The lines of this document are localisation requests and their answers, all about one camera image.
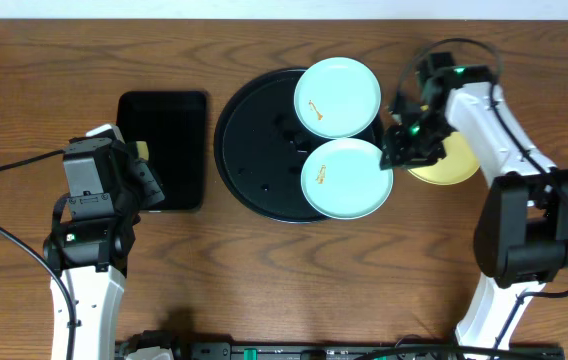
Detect yellow sponge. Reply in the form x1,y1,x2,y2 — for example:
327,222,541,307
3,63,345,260
132,141,150,161

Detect yellow plate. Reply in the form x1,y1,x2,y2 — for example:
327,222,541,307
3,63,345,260
409,132,480,185

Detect green plate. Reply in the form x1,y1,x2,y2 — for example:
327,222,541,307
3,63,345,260
293,57,381,139
300,138,394,220

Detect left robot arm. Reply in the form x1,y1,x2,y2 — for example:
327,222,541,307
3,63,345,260
44,138,164,359

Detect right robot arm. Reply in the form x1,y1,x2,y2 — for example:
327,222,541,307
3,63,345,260
380,62,568,351

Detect black rectangular tray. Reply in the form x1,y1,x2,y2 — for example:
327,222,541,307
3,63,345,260
116,91,208,211

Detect round black tray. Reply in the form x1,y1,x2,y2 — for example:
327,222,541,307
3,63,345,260
214,68,329,223

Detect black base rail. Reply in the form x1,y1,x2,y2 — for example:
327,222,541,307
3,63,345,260
113,331,565,360

